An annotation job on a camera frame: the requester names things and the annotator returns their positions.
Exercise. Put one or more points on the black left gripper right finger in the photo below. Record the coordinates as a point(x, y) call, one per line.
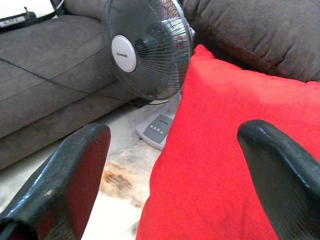
point(287, 180)

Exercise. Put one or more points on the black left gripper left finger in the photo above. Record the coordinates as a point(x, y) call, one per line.
point(57, 180)

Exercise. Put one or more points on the red pillow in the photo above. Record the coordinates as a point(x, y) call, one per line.
point(212, 150)

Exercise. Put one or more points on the grey-brown fabric sofa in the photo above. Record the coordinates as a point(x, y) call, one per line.
point(50, 105)

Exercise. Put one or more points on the dark brown fabric sofa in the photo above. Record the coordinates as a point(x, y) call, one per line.
point(262, 32)

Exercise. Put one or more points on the grey table fan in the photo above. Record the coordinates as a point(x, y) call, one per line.
point(150, 50)

